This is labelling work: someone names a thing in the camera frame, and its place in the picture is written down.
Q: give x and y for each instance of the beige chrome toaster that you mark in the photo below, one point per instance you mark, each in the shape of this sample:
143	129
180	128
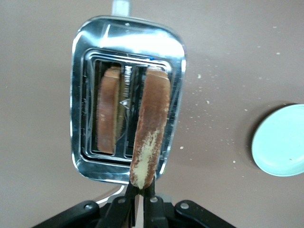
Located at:
80	107

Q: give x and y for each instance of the brown toast slice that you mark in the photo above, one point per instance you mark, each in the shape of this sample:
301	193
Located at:
154	114
107	114

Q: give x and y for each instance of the mint green round plate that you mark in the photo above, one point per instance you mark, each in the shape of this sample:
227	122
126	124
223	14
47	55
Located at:
280	142

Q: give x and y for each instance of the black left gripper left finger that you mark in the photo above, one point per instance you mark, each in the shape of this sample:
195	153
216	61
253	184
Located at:
118	213

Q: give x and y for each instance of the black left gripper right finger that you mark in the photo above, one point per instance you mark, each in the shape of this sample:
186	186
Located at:
154	213

